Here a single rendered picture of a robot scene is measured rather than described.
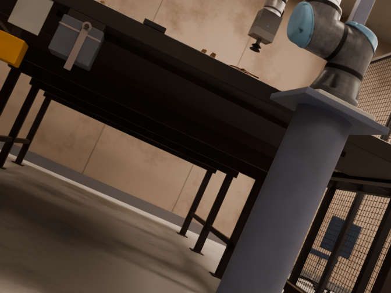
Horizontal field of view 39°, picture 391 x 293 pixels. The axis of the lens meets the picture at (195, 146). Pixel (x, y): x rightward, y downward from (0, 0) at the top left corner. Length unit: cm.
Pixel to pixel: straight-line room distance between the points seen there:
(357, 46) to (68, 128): 540
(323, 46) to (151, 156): 535
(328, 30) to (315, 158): 36
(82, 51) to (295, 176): 76
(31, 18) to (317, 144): 95
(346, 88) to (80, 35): 82
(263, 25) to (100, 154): 485
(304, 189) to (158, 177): 539
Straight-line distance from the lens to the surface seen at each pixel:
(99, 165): 679
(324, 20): 163
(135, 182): 684
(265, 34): 213
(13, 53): 180
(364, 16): 426
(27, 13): 185
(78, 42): 178
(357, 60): 166
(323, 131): 158
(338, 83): 162
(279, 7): 217
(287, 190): 155
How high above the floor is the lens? 50
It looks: 4 degrees up
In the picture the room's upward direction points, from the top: 24 degrees clockwise
